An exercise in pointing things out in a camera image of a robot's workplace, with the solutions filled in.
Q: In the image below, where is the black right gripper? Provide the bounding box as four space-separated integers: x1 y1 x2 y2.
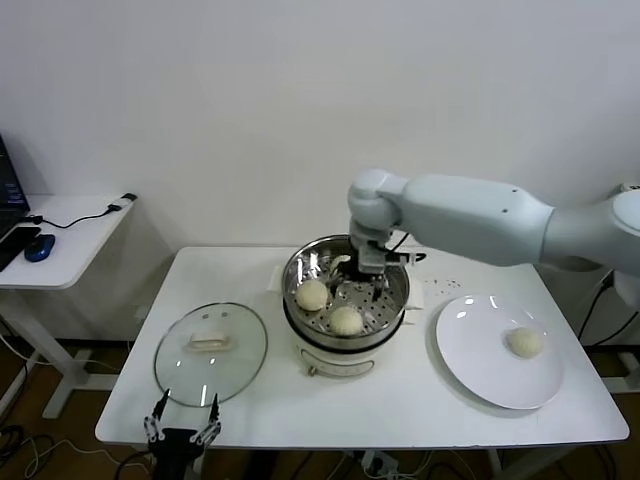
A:
327 242 398 302

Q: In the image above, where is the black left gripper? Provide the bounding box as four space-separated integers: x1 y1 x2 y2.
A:
143 389 223 480

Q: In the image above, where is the glass lid with cream handle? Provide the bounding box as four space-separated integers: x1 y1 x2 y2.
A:
153 301 269 409

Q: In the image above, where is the steel perforated steamer basket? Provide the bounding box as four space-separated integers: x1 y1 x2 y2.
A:
268 233 427 347

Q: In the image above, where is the white round plate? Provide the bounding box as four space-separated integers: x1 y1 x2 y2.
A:
434 294 565 411

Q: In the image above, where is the white floor power strip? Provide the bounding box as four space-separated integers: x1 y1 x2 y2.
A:
360 449 401 474

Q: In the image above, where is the white side desk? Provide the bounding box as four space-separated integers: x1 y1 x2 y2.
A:
0 193 140 422

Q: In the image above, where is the blue computer mouse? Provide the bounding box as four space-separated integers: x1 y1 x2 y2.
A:
23 233 57 263

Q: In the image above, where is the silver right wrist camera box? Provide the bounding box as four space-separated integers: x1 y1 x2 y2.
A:
384 249 429 265

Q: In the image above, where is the black cable with adapter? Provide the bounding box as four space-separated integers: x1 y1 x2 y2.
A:
24 192 138 232

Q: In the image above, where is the black power cable with plug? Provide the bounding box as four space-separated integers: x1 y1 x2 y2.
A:
578 272 640 347

